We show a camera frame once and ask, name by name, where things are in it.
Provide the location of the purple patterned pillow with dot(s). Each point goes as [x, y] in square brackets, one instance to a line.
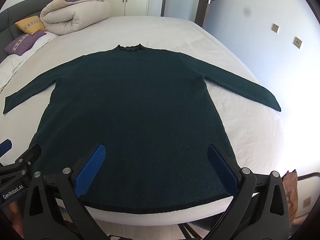
[21, 42]

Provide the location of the white crumpled sheet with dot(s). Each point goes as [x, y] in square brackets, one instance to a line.
[8, 70]

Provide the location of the grey padded headboard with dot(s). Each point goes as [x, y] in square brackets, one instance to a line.
[17, 12]

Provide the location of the white bed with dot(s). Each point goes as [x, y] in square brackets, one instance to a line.
[155, 30]

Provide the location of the brown cloth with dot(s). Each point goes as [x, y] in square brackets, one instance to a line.
[290, 192]

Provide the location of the dark green sweater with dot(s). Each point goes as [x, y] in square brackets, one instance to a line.
[140, 120]

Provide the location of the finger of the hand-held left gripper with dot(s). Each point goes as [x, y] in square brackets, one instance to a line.
[5, 148]
[32, 153]

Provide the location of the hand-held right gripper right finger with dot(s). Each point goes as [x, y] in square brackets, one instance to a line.
[223, 170]

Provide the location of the yellow patterned pillow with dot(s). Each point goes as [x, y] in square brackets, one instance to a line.
[31, 25]

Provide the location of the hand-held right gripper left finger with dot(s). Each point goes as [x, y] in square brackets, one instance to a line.
[93, 168]

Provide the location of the rolled beige duvet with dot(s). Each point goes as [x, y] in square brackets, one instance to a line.
[75, 12]

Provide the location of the beige wall socket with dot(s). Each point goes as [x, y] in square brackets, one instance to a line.
[306, 201]

